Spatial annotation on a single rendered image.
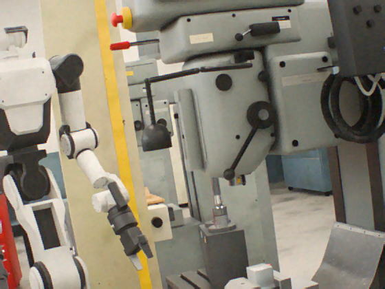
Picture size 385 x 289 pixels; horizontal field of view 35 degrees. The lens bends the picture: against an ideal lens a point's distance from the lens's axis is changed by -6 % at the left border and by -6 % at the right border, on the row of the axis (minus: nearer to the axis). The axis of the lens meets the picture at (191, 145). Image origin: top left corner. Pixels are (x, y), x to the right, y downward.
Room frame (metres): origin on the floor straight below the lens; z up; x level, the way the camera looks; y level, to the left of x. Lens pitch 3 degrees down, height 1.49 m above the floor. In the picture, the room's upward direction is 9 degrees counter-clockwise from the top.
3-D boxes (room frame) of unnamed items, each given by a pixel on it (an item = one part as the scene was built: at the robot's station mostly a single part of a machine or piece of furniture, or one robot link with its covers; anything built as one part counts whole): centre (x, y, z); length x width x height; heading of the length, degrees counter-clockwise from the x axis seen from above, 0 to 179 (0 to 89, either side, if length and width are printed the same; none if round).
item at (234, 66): (1.49, -0.11, 1.58); 0.17 x 0.01 x 0.01; 132
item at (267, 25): (1.59, -0.20, 1.66); 0.12 x 0.04 x 0.04; 106
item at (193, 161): (1.67, 0.00, 1.45); 0.04 x 0.04 x 0.21; 16
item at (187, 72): (1.49, 0.01, 1.58); 0.17 x 0.01 x 0.01; 51
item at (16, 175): (2.16, 0.59, 1.34); 0.14 x 0.13 x 0.12; 124
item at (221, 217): (2.02, -0.05, 1.14); 0.05 x 0.05 x 0.06
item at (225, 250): (2.07, -0.05, 1.02); 0.22 x 0.12 x 0.20; 5
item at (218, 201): (2.02, -0.05, 1.24); 0.03 x 0.03 x 0.11
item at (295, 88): (1.75, -0.29, 1.47); 0.24 x 0.19 x 0.26; 16
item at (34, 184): (2.22, 0.63, 1.37); 0.28 x 0.13 x 0.18; 34
